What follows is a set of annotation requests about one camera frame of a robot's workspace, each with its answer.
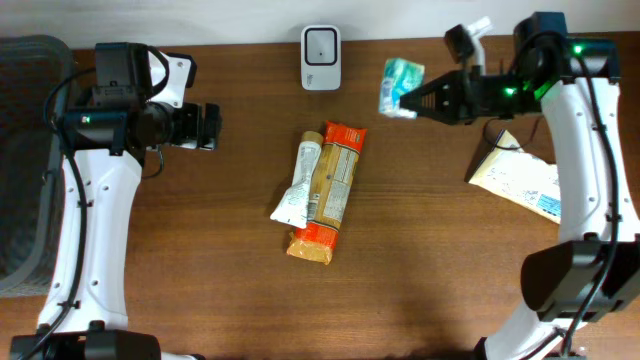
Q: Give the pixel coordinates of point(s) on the yellow chip bag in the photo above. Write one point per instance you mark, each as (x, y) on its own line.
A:
(518, 176)

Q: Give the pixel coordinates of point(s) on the white tube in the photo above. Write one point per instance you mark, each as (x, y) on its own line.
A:
(293, 206)

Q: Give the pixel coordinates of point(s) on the orange pasta package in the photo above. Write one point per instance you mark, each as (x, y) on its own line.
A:
(329, 192)

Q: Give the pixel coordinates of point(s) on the teal tissue pack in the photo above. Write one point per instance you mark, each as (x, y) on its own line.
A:
(400, 76)

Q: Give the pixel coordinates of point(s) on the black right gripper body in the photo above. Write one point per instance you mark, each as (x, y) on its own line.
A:
(497, 98)

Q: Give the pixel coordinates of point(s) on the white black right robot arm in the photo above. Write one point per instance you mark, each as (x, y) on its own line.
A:
(593, 270)

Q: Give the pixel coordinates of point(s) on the white barcode scanner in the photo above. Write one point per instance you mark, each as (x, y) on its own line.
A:
(321, 58)

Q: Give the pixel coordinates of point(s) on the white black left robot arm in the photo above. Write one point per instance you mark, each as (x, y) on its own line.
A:
(85, 313)

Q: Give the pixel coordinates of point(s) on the grey plastic mesh basket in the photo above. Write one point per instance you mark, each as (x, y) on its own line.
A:
(31, 179)

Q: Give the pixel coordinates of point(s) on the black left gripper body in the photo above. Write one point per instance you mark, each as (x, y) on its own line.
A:
(178, 126)

